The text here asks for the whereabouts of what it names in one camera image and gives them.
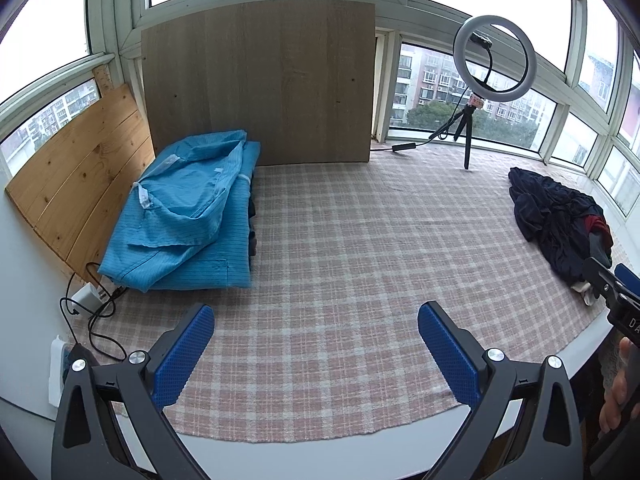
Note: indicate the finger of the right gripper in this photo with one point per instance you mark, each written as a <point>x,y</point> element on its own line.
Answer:
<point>628,278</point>

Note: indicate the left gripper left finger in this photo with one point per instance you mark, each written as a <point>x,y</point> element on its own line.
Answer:
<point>111,422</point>

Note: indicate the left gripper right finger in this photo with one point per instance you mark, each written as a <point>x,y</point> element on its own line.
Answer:
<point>545,441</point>

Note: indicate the navy blue sweatshirt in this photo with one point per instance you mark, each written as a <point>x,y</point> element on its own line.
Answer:
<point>553,216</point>

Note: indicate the person's right hand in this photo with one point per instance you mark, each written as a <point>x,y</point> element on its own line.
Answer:
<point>617,394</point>

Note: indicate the cream knit sweater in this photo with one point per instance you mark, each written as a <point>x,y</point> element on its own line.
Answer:
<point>588,293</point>

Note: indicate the dark red garment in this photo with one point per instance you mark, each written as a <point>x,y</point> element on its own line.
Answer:
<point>597,225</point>

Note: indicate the white power strip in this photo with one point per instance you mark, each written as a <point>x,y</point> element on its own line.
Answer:
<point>59,351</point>

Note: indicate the white power adapter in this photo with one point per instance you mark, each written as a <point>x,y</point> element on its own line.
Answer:
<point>89,298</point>

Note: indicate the blue folded garment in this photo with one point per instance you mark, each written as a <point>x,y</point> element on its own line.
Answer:
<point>187,221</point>

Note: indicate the dark grey folded garment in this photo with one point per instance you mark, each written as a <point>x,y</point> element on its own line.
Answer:
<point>252,224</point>

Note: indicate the light pine wooden board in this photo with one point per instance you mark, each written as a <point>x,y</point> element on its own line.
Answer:
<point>71,192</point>

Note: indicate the pink plaid tablecloth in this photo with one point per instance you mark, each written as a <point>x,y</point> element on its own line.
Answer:
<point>324,343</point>

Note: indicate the grey wooden board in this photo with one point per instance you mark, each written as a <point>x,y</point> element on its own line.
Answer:
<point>296,75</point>

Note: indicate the white ring light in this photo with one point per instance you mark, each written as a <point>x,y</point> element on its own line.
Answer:
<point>471,31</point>

